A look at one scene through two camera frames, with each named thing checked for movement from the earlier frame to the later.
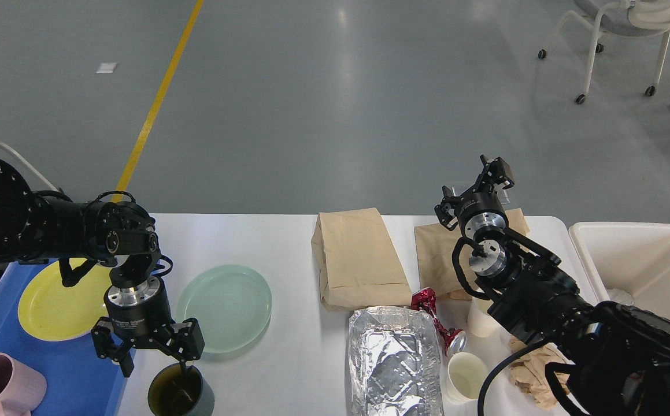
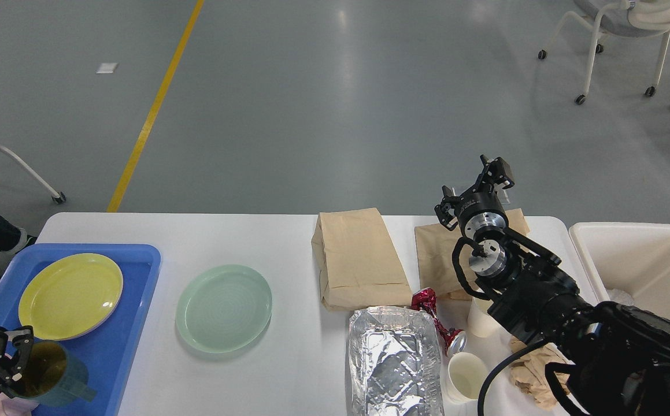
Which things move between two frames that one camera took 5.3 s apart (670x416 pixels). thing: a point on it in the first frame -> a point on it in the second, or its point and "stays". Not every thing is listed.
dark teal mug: x=171 y=393 -> x=53 y=376
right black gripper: x=479 y=209 stays
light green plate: x=232 y=304 stays
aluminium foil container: x=395 y=362 stays
